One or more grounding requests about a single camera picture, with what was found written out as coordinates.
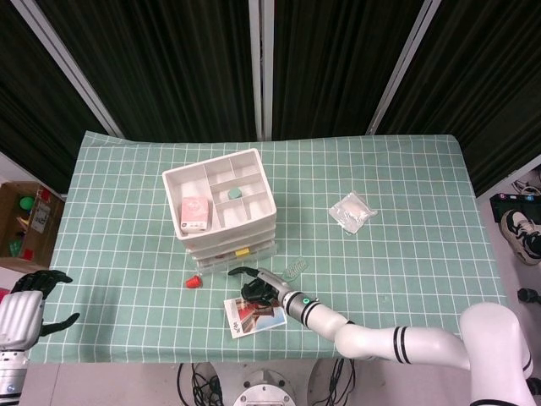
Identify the white frame pole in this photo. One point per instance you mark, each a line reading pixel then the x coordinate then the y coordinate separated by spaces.
pixel 401 67
pixel 67 67
pixel 262 67

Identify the small red cup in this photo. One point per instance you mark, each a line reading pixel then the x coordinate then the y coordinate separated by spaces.
pixel 194 282

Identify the pink card box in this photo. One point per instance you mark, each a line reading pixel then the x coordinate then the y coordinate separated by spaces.
pixel 195 213

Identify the green round cap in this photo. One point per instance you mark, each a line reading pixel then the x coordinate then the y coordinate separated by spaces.
pixel 234 193

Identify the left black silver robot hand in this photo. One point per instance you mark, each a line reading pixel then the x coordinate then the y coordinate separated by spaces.
pixel 19 321

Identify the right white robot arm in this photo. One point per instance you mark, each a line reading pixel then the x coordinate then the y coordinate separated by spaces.
pixel 422 342

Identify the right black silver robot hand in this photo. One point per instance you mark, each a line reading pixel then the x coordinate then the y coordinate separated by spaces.
pixel 270 284

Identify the clear plastic drawer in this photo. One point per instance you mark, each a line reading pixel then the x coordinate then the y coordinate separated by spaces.
pixel 220 263

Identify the black round plug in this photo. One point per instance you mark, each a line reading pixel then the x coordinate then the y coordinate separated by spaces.
pixel 529 294

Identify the brown cardboard box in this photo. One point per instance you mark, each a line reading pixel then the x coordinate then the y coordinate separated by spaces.
pixel 25 237

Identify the green checked tablecloth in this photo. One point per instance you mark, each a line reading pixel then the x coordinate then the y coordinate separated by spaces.
pixel 380 275

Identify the clear packet with white pad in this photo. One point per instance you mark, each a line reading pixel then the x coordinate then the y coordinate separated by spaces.
pixel 351 211

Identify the dark green curtain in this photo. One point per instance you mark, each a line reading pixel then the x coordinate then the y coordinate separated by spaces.
pixel 169 63
pixel 29 105
pixel 486 76
pixel 338 63

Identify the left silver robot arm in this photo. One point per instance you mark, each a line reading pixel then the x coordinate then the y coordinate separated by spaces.
pixel 12 376

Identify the black white sneaker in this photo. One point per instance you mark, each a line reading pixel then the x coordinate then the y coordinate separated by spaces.
pixel 522 232

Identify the yellow rectangular block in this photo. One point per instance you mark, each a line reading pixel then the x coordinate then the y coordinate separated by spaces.
pixel 242 252

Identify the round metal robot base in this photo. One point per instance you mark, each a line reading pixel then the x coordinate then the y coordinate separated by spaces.
pixel 264 391

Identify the green ball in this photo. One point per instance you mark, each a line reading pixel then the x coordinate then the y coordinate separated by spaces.
pixel 27 202

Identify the photo postcard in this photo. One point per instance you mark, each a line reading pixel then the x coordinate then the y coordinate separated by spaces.
pixel 249 323

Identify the black device with coloured buttons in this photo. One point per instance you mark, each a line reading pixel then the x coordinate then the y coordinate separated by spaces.
pixel 513 203

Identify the white drawer organizer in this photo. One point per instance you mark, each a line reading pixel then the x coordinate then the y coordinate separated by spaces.
pixel 253 228

